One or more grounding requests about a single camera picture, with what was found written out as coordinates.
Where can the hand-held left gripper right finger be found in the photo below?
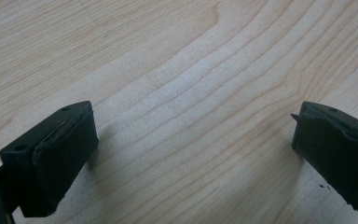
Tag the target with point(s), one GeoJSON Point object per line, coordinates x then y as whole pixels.
{"type": "Point", "coordinates": [338, 149]}

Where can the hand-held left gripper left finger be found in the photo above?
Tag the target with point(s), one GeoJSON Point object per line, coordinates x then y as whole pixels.
{"type": "Point", "coordinates": [52, 161]}

